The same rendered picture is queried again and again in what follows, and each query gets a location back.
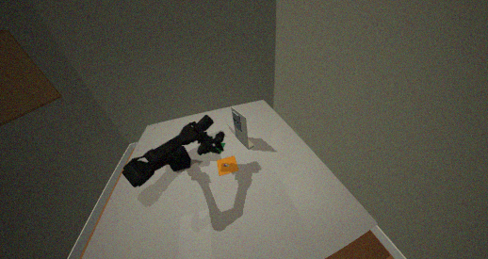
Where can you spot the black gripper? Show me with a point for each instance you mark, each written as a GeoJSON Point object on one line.
{"type": "Point", "coordinates": [218, 139]}

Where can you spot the orange flat square patch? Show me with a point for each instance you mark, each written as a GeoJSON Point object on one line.
{"type": "Point", "coordinates": [231, 161]}

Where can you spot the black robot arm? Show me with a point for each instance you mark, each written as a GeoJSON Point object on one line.
{"type": "Point", "coordinates": [137, 172]}

